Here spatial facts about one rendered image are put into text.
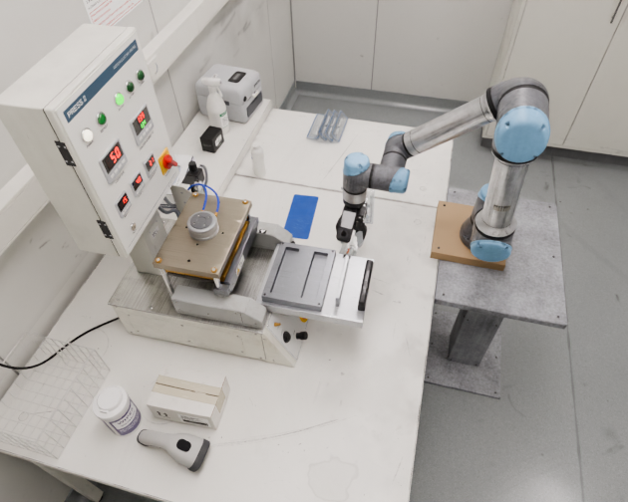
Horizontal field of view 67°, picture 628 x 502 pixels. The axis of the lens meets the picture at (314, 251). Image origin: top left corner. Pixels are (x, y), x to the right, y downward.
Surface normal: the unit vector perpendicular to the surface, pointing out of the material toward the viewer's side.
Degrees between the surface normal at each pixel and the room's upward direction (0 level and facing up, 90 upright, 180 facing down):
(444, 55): 90
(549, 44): 90
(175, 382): 1
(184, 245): 0
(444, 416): 0
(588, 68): 90
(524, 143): 86
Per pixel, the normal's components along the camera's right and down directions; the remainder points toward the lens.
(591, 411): -0.02, -0.65
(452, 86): -0.25, 0.74
